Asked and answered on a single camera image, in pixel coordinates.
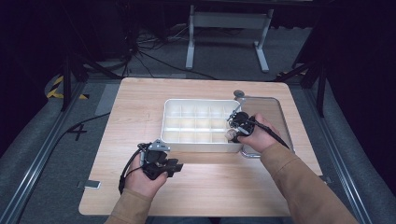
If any clear box lid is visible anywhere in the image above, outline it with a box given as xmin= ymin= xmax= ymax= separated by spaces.
xmin=235 ymin=96 xmax=295 ymax=159

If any person's left hand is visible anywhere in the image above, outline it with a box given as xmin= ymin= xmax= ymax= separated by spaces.
xmin=123 ymin=163 xmax=170 ymax=200

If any person's right hand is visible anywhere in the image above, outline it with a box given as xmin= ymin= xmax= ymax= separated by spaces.
xmin=237 ymin=113 xmax=282 ymax=154

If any beige sock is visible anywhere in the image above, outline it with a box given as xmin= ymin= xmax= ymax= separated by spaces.
xmin=225 ymin=128 xmax=239 ymax=143

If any white compartment organizer box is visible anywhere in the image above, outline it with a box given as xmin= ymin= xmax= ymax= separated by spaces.
xmin=160 ymin=98 xmax=246 ymax=154

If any aluminium floor rail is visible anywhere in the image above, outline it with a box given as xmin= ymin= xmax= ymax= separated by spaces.
xmin=302 ymin=87 xmax=375 ymax=224
xmin=0 ymin=79 xmax=89 ymax=224

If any grey metal stand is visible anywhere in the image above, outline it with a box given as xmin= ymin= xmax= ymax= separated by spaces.
xmin=184 ymin=4 xmax=276 ymax=75

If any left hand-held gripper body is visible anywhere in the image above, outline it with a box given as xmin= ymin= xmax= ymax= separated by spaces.
xmin=139 ymin=139 xmax=172 ymax=181

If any black floor cable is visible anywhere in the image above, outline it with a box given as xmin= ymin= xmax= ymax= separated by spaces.
xmin=53 ymin=111 xmax=112 ymax=148

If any yellow and black floor tape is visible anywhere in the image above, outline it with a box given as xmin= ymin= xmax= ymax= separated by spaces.
xmin=45 ymin=75 xmax=91 ymax=101

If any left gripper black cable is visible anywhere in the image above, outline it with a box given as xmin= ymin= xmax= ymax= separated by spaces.
xmin=118 ymin=142 xmax=148 ymax=196

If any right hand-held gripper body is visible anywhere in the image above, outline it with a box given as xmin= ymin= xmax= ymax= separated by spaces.
xmin=226 ymin=105 xmax=258 ymax=138

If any black tape floor mark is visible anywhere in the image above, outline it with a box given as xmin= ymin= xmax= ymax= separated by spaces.
xmin=66 ymin=123 xmax=89 ymax=142

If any bundle of black floor cables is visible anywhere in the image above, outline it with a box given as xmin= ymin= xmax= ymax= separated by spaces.
xmin=122 ymin=22 xmax=219 ymax=80

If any black tripod stand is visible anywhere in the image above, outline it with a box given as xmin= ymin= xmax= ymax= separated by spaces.
xmin=60 ymin=50 xmax=123 ymax=112
xmin=273 ymin=59 xmax=329 ymax=119

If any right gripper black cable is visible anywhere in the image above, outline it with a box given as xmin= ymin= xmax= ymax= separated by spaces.
xmin=254 ymin=119 xmax=291 ymax=150

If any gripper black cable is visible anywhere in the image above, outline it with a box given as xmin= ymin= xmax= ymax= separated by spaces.
xmin=118 ymin=142 xmax=148 ymax=196
xmin=254 ymin=119 xmax=291 ymax=150

